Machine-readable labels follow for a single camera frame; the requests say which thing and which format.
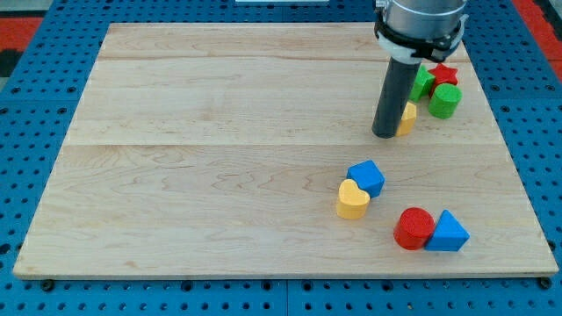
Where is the blue triangle block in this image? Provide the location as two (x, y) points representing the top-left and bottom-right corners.
(424, 210), (470, 252)

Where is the yellow hexagon block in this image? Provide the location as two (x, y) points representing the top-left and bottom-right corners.
(395, 102), (417, 137)

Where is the green cube block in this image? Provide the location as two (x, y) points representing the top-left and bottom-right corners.
(409, 65), (436, 102)

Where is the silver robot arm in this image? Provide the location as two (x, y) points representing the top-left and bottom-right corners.
(371, 0), (468, 139)

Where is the blue cube block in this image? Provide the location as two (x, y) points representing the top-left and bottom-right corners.
(346, 160), (385, 198)

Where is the red cylinder block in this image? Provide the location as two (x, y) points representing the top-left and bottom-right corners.
(393, 207), (436, 250)

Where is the green cylinder block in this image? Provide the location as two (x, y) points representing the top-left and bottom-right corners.
(428, 83), (463, 119)

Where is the yellow heart block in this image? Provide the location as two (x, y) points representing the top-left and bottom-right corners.
(336, 179), (371, 219)

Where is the wooden board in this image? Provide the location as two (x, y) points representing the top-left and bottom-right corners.
(13, 23), (558, 280)

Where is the red star block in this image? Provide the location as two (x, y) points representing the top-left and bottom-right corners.
(429, 63), (458, 97)

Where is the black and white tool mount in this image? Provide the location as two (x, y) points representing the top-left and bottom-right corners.
(373, 14), (469, 64)

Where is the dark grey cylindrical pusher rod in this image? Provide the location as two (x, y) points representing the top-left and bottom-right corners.
(371, 58), (421, 139)

